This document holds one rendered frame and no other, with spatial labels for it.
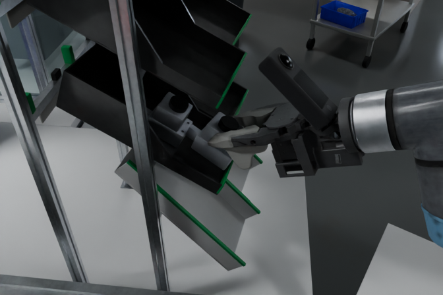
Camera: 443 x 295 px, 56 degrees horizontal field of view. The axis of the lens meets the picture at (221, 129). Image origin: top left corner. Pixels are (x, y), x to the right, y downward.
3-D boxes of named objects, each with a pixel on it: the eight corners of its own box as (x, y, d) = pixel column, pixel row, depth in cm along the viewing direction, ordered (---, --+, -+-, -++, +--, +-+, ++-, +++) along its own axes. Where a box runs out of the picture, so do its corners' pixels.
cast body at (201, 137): (235, 156, 68) (253, 126, 63) (223, 171, 64) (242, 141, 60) (193, 127, 69) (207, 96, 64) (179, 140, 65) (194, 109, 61)
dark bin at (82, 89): (238, 143, 75) (257, 116, 70) (217, 195, 65) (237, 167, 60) (99, 66, 73) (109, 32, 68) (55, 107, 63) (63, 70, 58)
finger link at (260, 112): (233, 151, 68) (279, 152, 61) (220, 119, 66) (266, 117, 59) (244, 141, 70) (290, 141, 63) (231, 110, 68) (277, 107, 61)
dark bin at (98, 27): (240, 64, 65) (263, 26, 60) (216, 111, 55) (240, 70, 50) (80, -28, 63) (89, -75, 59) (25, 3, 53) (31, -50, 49)
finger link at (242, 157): (214, 180, 61) (273, 168, 58) (199, 145, 59) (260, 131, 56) (219, 168, 64) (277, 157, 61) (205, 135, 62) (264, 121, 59)
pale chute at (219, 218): (244, 218, 87) (260, 211, 84) (227, 271, 77) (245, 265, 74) (146, 126, 79) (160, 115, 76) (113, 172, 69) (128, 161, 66)
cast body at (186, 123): (186, 133, 71) (202, 105, 66) (177, 149, 67) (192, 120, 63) (144, 107, 70) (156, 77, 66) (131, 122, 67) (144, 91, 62)
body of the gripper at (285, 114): (274, 179, 59) (361, 174, 52) (254, 126, 56) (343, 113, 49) (291, 151, 64) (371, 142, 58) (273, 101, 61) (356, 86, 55)
